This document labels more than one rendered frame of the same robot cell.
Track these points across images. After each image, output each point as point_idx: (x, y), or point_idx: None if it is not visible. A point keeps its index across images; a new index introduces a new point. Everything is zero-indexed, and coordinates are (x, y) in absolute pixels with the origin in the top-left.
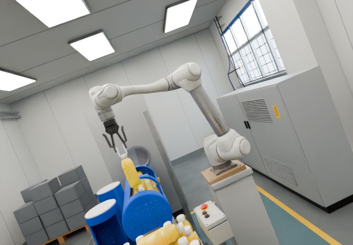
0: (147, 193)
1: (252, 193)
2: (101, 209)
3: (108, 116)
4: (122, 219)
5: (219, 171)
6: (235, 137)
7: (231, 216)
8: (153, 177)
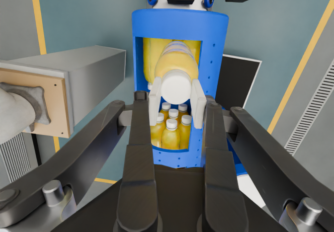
0: (159, 9)
1: (34, 58)
2: (245, 185)
3: None
4: (227, 17)
5: (32, 88)
6: None
7: (82, 62)
8: None
